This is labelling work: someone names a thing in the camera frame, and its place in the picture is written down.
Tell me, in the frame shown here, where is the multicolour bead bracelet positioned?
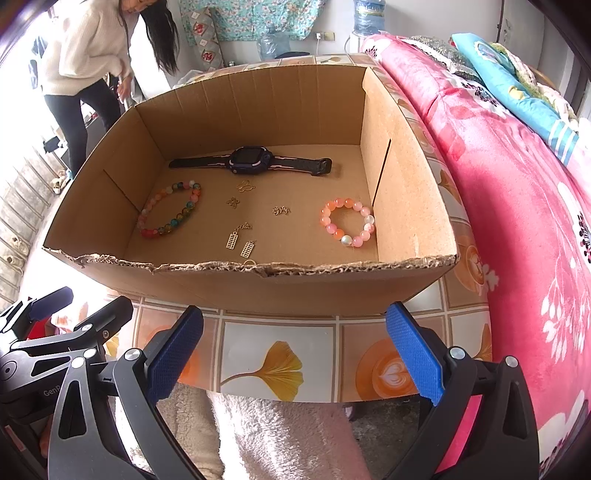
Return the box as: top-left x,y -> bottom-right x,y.
136,180 -> 204,240

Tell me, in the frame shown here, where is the gold rectangular drop earring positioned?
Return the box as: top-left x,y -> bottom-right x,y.
225,222 -> 252,250

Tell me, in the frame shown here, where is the gold heart pendant earring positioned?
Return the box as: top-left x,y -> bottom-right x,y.
236,180 -> 256,193

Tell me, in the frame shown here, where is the pink strap digital watch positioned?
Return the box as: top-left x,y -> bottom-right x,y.
168,146 -> 332,176

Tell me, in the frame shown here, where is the pink orange bead bracelet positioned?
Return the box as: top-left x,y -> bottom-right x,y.
320,197 -> 377,249

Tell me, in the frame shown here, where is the pink fluffy towel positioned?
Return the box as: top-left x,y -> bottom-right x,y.
115,382 -> 373,480

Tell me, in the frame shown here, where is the pink floral bed quilt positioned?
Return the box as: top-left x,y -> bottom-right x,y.
363,34 -> 590,478

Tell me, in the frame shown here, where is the brown cardboard box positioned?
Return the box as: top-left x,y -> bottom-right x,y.
43,64 -> 459,316

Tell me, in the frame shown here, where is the person in white sweater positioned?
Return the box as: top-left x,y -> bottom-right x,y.
38,0 -> 178,175

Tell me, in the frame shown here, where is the patterned rolled cushion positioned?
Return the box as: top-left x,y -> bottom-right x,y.
181,7 -> 224,72

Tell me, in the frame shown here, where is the blue patterned blanket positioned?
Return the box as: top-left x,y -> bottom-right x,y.
452,33 -> 579,165

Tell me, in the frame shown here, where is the blue water dispenser bottle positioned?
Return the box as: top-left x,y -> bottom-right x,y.
353,0 -> 386,36

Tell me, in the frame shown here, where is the teal floral wall cloth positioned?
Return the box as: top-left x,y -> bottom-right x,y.
178,0 -> 325,41

